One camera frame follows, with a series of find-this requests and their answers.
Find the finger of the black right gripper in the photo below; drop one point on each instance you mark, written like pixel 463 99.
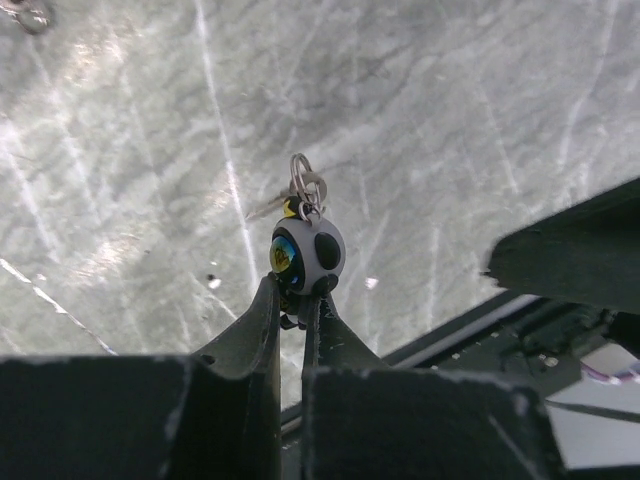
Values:
pixel 587 254

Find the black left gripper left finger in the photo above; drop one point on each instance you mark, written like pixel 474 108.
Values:
pixel 213 414

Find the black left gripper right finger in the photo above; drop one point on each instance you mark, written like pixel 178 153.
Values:
pixel 362 419

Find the small key bunch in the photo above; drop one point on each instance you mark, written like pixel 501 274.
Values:
pixel 307 252

